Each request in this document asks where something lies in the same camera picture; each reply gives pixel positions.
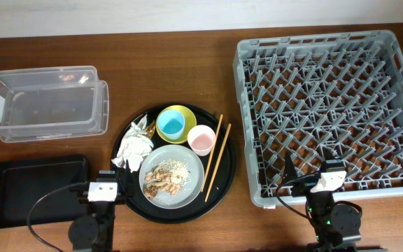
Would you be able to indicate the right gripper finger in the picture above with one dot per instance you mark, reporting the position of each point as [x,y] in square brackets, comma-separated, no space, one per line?
[289,172]
[327,154]

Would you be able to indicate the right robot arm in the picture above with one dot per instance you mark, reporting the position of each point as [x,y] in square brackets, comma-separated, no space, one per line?
[336,223]

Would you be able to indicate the grey dishwasher rack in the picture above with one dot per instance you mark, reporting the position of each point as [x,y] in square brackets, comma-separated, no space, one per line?
[299,94]

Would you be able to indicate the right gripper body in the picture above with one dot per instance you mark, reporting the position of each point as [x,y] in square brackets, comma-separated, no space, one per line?
[303,187]

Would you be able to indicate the grey plate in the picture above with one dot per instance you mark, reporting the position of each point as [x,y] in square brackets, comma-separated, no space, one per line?
[190,190]

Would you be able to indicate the white tissue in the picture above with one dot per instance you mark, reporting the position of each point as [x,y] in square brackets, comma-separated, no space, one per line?
[135,146]

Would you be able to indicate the yellow bowl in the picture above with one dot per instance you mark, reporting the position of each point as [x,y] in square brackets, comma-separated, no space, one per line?
[190,122]

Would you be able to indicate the black rectangular tray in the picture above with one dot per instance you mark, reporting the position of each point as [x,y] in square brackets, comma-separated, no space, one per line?
[24,182]

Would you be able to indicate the food scraps and rice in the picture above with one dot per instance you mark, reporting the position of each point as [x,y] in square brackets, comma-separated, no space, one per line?
[169,176]

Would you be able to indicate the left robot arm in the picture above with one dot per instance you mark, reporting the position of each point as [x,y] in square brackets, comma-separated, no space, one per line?
[95,230]

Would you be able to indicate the clear plastic bin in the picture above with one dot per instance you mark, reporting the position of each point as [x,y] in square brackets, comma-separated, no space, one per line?
[52,103]

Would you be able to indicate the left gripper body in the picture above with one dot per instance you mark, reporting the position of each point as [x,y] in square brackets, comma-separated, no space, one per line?
[122,199]

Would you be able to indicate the round black serving tray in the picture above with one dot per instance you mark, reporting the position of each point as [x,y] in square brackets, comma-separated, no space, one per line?
[198,207]

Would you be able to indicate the blue cup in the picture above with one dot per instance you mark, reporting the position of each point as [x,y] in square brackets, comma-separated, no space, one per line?
[171,123]

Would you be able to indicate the gold snack wrapper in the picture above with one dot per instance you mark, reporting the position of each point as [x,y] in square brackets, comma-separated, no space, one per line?
[150,130]

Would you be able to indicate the pink cup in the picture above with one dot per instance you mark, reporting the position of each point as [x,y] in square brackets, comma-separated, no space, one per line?
[201,139]

